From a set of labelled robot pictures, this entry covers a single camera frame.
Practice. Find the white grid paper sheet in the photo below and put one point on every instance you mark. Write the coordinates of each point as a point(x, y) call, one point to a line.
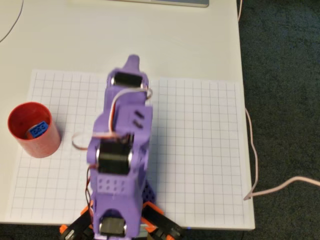
point(200, 175)

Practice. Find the blue toy brick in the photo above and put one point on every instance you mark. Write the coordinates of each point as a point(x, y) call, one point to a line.
point(38, 129)

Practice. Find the red cup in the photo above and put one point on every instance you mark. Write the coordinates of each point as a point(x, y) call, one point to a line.
point(42, 147)

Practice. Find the silver flat device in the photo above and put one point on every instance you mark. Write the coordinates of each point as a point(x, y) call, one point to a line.
point(175, 3)

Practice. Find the black orange table clamp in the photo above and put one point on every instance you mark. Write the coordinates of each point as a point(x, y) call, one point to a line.
point(165, 220)
point(76, 226)

